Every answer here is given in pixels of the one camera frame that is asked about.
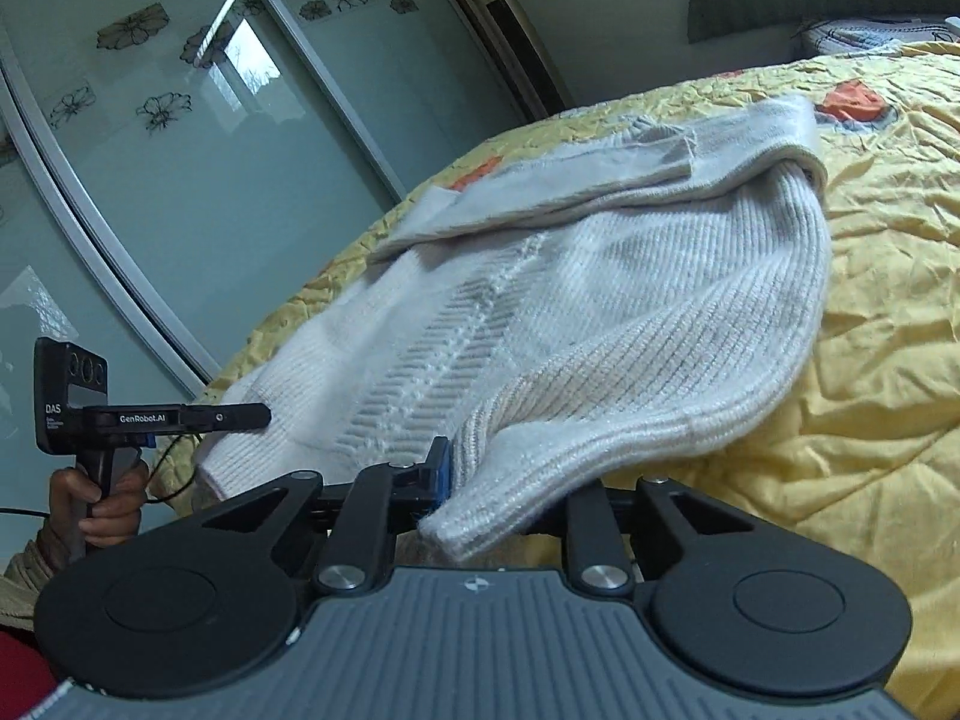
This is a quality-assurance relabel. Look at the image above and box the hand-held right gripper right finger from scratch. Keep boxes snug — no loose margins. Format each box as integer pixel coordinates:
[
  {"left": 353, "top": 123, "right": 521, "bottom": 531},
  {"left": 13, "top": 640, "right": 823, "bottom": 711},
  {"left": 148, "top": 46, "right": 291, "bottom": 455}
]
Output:
[{"left": 565, "top": 475, "right": 760, "bottom": 598}]

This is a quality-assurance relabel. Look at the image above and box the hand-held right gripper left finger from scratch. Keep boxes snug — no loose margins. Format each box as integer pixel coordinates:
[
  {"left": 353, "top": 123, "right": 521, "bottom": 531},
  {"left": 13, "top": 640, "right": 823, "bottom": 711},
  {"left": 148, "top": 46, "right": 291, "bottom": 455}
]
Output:
[{"left": 193, "top": 436, "right": 454, "bottom": 593}]

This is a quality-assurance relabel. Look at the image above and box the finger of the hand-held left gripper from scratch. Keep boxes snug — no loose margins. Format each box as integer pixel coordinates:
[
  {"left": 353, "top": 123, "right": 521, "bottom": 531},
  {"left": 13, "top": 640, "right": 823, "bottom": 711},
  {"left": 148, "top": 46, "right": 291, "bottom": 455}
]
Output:
[{"left": 184, "top": 403, "right": 273, "bottom": 434}]

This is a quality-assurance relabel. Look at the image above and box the white knit sweater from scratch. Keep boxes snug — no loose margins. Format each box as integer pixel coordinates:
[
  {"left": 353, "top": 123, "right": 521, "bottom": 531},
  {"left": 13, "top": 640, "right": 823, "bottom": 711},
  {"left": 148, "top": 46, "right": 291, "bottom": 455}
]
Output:
[{"left": 193, "top": 88, "right": 835, "bottom": 565}]

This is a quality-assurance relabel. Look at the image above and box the person's left forearm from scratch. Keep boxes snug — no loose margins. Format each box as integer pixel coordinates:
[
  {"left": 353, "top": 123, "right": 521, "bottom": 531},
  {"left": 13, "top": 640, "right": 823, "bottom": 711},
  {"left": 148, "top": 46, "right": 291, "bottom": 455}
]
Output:
[{"left": 0, "top": 531, "right": 61, "bottom": 625}]

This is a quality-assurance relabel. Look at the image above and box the person's left hand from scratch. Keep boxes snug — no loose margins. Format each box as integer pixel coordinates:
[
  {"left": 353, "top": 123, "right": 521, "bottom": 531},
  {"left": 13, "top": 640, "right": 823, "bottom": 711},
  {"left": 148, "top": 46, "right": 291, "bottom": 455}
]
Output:
[{"left": 48, "top": 459, "right": 152, "bottom": 541}]

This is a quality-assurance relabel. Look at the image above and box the glass sliding wardrobe door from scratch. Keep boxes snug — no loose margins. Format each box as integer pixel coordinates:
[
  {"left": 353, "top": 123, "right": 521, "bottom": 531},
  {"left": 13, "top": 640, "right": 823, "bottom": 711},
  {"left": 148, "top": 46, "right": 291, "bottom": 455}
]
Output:
[
  {"left": 0, "top": 111, "right": 197, "bottom": 518},
  {"left": 0, "top": 0, "right": 410, "bottom": 387},
  {"left": 223, "top": 0, "right": 527, "bottom": 200}
]

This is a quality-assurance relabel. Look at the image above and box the person's red clothing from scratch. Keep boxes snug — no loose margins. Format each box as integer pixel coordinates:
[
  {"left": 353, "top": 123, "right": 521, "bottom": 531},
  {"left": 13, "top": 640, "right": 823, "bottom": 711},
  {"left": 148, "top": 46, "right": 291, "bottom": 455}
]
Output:
[{"left": 0, "top": 628, "right": 59, "bottom": 720}]

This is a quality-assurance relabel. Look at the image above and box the yellow printed quilt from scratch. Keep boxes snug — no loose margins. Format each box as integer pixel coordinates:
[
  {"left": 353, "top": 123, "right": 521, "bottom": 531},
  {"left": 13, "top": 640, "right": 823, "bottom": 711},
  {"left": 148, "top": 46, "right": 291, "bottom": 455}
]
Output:
[{"left": 201, "top": 40, "right": 960, "bottom": 720}]

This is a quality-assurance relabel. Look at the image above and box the tower air conditioner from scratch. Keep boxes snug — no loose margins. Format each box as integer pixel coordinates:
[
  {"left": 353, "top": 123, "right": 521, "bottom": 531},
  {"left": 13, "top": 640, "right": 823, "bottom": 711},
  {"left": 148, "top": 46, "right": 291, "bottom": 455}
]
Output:
[{"left": 457, "top": 0, "right": 572, "bottom": 122}]

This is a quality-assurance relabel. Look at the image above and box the patterned pillow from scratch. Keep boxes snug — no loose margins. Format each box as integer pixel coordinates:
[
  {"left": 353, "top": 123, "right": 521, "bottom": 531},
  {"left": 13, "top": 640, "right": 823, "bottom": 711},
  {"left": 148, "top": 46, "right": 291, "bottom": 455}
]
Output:
[{"left": 793, "top": 13, "right": 955, "bottom": 58}]

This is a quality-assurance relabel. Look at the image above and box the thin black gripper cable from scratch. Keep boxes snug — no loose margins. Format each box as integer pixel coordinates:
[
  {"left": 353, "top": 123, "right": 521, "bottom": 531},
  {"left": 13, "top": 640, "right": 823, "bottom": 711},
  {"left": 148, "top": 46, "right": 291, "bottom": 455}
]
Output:
[{"left": 0, "top": 431, "right": 207, "bottom": 520}]

